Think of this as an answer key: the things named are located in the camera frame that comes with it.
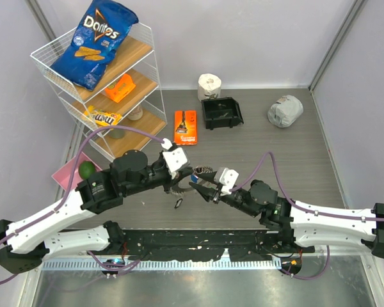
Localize blue tag key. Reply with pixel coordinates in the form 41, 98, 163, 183
191, 174, 199, 183

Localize keys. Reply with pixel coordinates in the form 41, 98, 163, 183
210, 102, 233, 119

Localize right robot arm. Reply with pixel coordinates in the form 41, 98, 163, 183
190, 169, 384, 259

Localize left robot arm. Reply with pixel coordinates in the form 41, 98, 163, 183
0, 148, 193, 274

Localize orange razor box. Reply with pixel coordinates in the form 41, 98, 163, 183
173, 110, 198, 146

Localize black plastic storage bin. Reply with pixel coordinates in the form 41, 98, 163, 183
201, 97, 244, 130

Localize green lime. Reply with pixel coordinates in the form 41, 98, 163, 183
78, 161, 96, 180

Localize yellow M&M candy bag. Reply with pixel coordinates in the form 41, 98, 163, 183
84, 105, 122, 127

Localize white toilet paper roll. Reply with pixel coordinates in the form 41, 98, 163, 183
198, 74, 222, 101

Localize orange snack box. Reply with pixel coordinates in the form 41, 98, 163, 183
102, 74, 136, 103

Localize pink plastic tray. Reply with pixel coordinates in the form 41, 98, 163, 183
52, 152, 102, 191

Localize grey wrapped paper bundle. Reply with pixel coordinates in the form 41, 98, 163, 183
267, 95, 304, 128

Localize blue Doritos chip bag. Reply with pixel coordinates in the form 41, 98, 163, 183
51, 1, 138, 91

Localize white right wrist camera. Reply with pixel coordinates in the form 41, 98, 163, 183
214, 167, 239, 196

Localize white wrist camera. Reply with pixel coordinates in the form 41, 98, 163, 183
161, 138, 189, 171
214, 167, 239, 196

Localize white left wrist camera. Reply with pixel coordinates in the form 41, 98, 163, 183
161, 138, 189, 171

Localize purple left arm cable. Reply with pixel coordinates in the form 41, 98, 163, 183
0, 125, 170, 286

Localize white wire wooden shelf rack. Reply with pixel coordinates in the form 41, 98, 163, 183
30, 21, 168, 162

